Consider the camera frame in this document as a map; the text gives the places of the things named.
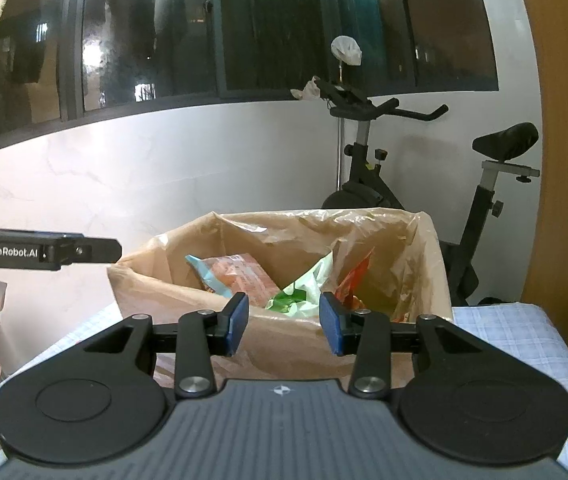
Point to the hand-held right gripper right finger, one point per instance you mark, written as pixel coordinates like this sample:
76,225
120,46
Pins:
330,322

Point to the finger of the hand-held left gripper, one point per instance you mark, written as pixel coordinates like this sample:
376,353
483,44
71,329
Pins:
96,251

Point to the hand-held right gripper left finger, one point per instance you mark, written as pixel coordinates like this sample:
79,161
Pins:
238,322

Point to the green white snack packet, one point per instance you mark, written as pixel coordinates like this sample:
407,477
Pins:
304,290

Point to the orange snack packet teal edge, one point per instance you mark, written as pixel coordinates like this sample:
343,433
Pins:
236,275

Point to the bright orange snack packet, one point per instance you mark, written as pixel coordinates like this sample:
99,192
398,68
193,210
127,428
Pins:
356,280

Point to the brown cardboard box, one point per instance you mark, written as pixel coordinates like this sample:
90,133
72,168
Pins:
289,360

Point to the black exercise bike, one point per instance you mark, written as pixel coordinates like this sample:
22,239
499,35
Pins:
369,180

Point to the checked pale blue tablecloth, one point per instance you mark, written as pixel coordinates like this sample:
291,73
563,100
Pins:
514,325

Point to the metal pole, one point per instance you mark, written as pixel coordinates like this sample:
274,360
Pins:
339,130

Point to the crumpled white cloth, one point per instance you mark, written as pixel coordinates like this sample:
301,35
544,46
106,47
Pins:
306,89

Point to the white bag on pole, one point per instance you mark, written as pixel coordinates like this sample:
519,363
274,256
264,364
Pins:
346,50

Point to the dark framed window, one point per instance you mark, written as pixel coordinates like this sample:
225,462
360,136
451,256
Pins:
264,35

